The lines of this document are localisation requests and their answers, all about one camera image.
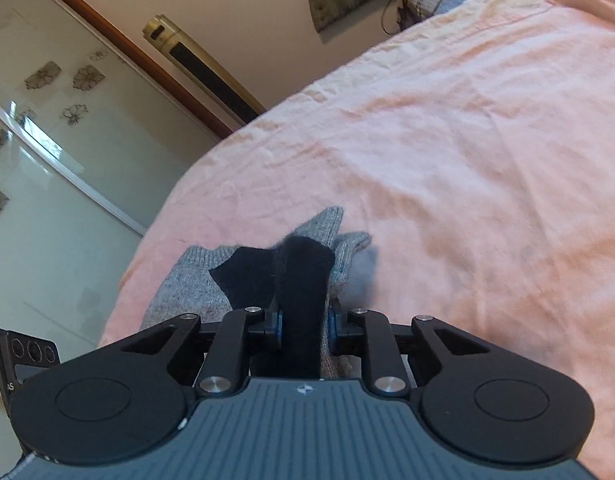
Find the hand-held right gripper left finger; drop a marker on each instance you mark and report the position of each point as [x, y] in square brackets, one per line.
[279, 322]

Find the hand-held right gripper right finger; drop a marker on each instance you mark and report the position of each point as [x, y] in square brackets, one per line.
[331, 321]

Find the grey black knit sock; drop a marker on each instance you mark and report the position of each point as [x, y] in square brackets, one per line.
[187, 285]
[302, 280]

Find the pink bed sheet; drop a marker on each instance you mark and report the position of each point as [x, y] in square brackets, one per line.
[437, 135]

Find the gold tower fan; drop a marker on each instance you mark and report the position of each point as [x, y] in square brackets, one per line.
[207, 72]

